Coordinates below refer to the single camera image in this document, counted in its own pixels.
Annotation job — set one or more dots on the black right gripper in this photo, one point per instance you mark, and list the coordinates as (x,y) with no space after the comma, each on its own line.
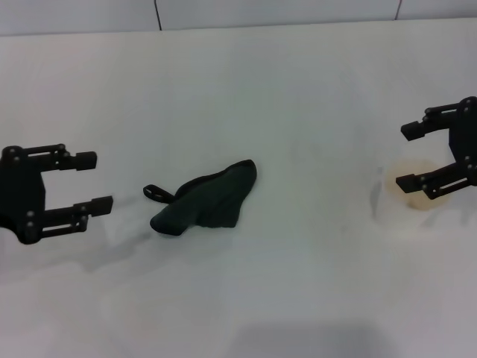
(466,138)

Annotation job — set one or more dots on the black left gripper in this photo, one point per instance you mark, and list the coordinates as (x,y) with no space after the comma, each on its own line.
(18,194)

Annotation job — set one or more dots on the white paper cup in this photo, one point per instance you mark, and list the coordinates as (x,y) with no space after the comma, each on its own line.
(410,167)

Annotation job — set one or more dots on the dark blue rag with loop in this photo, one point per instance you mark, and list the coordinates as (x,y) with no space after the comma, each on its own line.
(208,201)

